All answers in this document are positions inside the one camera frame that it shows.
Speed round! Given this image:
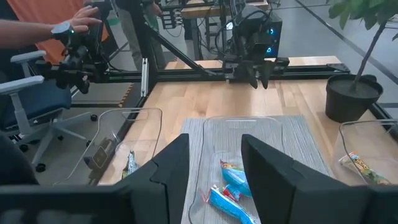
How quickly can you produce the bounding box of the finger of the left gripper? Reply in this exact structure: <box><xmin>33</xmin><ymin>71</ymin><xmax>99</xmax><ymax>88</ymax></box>
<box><xmin>259</xmin><ymin>60</ymin><xmax>275</xmax><ymax>90</ymax></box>
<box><xmin>244</xmin><ymin>62</ymin><xmax>259</xmax><ymax>90</ymax></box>

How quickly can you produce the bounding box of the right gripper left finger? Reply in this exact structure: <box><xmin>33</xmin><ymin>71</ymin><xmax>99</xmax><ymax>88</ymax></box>
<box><xmin>0</xmin><ymin>133</ymin><xmax>190</xmax><ymax>224</ymax></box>

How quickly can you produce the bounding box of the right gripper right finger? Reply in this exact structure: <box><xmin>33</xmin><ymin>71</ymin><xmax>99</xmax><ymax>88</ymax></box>
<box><xmin>241</xmin><ymin>134</ymin><xmax>398</xmax><ymax>224</ymax></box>

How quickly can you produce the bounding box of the green oatmeal raisin granola bar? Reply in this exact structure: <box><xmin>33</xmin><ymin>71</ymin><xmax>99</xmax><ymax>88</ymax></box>
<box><xmin>123</xmin><ymin>150</ymin><xmax>139</xmax><ymax>180</ymax></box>

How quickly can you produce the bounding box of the blue red granola bar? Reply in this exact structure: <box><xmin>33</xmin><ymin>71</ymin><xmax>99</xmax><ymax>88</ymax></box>
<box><xmin>207</xmin><ymin>185</ymin><xmax>257</xmax><ymax>224</ymax></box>
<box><xmin>222</xmin><ymin>184</ymin><xmax>243</xmax><ymax>202</ymax></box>
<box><xmin>220</xmin><ymin>159</ymin><xmax>252</xmax><ymax>198</ymax></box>

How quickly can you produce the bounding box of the white yellow granola bar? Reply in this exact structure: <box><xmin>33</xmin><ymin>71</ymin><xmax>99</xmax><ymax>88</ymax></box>
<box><xmin>338</xmin><ymin>151</ymin><xmax>392</xmax><ymax>186</ymax></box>

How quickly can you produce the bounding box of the person's forearm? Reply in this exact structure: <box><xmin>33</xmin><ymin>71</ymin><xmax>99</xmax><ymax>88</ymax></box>
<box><xmin>0</xmin><ymin>18</ymin><xmax>55</xmax><ymax>50</ymax></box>

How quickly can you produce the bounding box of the black computer tower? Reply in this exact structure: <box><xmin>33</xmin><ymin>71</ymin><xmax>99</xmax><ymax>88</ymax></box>
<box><xmin>241</xmin><ymin>5</ymin><xmax>284</xmax><ymax>59</ymax></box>

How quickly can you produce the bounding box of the clear plastic bin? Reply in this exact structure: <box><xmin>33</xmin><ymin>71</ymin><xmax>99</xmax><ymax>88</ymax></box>
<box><xmin>331</xmin><ymin>119</ymin><xmax>398</xmax><ymax>187</ymax></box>
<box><xmin>187</xmin><ymin>115</ymin><xmax>296</xmax><ymax>224</ymax></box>
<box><xmin>52</xmin><ymin>107</ymin><xmax>164</xmax><ymax>187</ymax></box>

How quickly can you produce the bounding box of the wooden workbench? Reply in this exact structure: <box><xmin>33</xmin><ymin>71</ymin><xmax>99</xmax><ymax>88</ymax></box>
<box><xmin>181</xmin><ymin>0</ymin><xmax>270</xmax><ymax>19</ymax></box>

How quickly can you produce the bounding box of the grey woven table mat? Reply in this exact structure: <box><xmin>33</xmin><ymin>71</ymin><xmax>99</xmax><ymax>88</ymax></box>
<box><xmin>180</xmin><ymin>114</ymin><xmax>335</xmax><ymax>224</ymax></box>

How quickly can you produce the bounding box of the green plant in black pot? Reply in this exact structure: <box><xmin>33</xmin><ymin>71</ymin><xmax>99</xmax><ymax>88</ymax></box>
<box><xmin>325</xmin><ymin>0</ymin><xmax>398</xmax><ymax>124</ymax></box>

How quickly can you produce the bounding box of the black floor mat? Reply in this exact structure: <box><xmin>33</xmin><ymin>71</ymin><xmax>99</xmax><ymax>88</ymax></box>
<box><xmin>70</xmin><ymin>82</ymin><xmax>135</xmax><ymax>109</ymax></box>

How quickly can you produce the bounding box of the person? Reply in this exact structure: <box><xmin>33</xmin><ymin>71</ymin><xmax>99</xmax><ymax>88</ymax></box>
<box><xmin>114</xmin><ymin>0</ymin><xmax>169</xmax><ymax>71</ymax></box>
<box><xmin>0</xmin><ymin>132</ymin><xmax>40</xmax><ymax>187</ymax></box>

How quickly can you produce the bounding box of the white blue office chair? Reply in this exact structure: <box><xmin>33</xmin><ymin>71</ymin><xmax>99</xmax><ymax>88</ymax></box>
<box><xmin>0</xmin><ymin>49</ymin><xmax>99</xmax><ymax>174</ymax></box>

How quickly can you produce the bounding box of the person's hand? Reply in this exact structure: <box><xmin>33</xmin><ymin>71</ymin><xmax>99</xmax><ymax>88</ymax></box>
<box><xmin>67</xmin><ymin>5</ymin><xmax>103</xmax><ymax>34</ymax></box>

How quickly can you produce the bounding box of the person's wristwatch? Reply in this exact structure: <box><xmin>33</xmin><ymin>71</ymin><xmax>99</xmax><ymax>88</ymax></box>
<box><xmin>50</xmin><ymin>21</ymin><xmax>75</xmax><ymax>44</ymax></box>

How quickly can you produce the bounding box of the black aluminium table frame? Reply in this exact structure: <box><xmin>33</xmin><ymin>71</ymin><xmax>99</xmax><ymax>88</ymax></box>
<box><xmin>105</xmin><ymin>0</ymin><xmax>398</xmax><ymax>144</ymax></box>

